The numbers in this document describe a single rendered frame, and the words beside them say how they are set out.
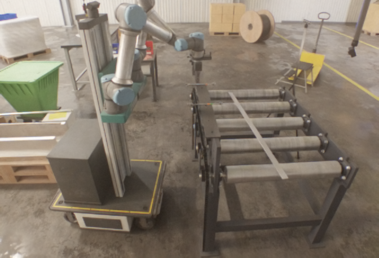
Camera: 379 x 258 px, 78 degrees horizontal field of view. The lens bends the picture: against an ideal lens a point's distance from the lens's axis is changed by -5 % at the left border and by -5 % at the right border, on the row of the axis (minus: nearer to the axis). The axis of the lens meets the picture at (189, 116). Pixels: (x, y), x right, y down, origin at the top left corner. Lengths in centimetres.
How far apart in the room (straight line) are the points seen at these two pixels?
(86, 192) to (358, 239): 242
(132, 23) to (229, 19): 808
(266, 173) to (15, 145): 262
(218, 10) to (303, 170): 789
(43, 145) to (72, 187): 97
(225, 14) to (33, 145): 760
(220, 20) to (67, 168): 796
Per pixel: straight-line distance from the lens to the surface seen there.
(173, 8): 1185
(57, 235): 267
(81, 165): 202
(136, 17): 131
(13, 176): 332
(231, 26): 932
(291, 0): 1295
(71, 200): 238
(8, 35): 800
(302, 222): 226
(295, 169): 176
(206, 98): 190
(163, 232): 242
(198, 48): 161
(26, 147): 319
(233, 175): 163
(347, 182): 201
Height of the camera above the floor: 202
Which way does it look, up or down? 31 degrees down
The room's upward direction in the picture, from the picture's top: straight up
